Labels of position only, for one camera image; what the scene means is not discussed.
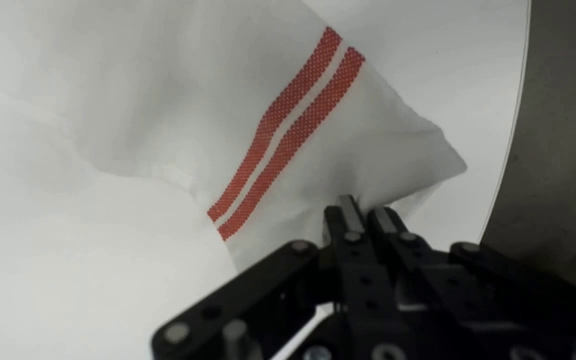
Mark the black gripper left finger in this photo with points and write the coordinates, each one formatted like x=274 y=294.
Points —
x=344 y=224

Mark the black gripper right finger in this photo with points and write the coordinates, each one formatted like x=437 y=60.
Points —
x=386 y=222

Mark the white towel with red stripes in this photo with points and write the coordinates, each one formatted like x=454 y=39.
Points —
x=149 y=149

